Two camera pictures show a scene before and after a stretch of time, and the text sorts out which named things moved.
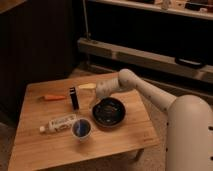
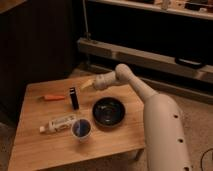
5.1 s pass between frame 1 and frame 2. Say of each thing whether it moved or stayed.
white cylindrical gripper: moved
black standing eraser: stayed
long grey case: stayed
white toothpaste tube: stayed
